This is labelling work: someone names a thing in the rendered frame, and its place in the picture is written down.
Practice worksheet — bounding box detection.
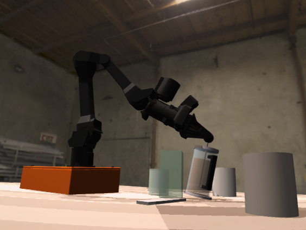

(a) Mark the french press coffee maker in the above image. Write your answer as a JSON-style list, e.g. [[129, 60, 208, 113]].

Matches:
[[183, 135, 219, 200]]

